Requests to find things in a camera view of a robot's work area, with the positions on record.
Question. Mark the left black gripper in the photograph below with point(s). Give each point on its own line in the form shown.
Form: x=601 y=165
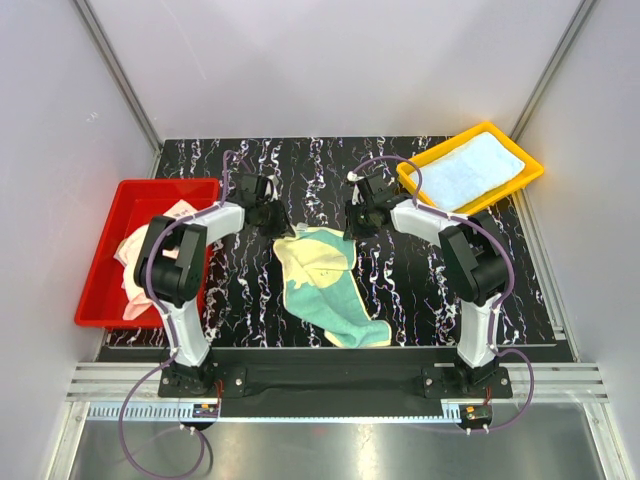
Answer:
x=281 y=227

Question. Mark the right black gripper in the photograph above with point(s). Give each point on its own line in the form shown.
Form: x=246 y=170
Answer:
x=352 y=231

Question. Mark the yellow green towel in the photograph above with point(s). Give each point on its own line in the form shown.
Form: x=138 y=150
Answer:
x=320 y=289

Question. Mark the light blue towel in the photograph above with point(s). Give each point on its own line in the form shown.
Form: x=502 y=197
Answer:
x=469 y=171

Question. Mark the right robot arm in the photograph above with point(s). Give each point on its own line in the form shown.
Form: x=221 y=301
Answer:
x=477 y=266

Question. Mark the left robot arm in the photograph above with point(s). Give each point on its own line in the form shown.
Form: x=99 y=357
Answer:
x=171 y=266

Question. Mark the yellow plastic tray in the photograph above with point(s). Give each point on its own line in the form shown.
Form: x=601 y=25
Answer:
x=409 y=173

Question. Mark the pink towel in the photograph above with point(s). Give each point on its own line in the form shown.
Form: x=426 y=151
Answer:
x=127 y=253

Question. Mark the red plastic bin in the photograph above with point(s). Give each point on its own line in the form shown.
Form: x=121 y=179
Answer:
x=102 y=300

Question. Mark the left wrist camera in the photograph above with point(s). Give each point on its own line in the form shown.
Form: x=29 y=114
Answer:
x=271 y=191

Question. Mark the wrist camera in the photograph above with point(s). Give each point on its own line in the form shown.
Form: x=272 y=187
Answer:
x=370 y=190
x=271 y=191

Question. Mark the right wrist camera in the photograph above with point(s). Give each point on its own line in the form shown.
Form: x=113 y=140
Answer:
x=370 y=190

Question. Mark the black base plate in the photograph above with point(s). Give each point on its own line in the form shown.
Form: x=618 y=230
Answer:
x=332 y=384

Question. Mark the white slotted cable duct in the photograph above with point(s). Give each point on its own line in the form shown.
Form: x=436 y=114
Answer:
x=158 y=411

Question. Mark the left aluminium frame post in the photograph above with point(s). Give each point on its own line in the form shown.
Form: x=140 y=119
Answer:
x=98 y=35

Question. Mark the aluminium frame post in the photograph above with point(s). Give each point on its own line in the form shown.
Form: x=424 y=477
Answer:
x=98 y=35
x=559 y=55

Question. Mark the right aluminium frame post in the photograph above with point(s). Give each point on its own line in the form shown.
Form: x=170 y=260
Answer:
x=559 y=55

